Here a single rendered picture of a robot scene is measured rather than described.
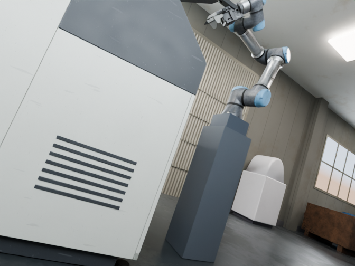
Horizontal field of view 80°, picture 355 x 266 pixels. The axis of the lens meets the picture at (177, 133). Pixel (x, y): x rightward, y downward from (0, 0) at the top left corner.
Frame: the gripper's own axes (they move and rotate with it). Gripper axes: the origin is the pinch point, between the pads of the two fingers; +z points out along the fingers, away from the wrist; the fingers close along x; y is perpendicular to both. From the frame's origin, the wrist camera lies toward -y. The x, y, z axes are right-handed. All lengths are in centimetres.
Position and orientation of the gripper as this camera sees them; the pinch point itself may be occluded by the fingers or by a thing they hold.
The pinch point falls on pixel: (206, 19)
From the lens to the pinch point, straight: 138.9
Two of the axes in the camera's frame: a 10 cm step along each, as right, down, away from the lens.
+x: -0.8, -1.2, 9.9
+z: -9.0, 4.3, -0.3
